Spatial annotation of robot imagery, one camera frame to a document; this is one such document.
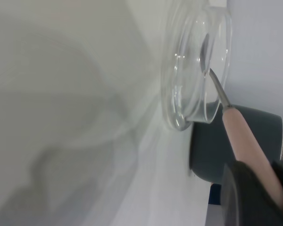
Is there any pink handled metal spoon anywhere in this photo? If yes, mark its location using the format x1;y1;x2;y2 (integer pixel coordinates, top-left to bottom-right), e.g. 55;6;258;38
199;32;283;208

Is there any dark grey ceramic mug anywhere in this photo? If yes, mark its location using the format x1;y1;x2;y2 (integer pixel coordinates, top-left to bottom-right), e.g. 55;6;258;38
188;105;283;184

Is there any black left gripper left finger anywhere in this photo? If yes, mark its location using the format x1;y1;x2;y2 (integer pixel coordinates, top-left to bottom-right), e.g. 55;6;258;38
220;160;283;226

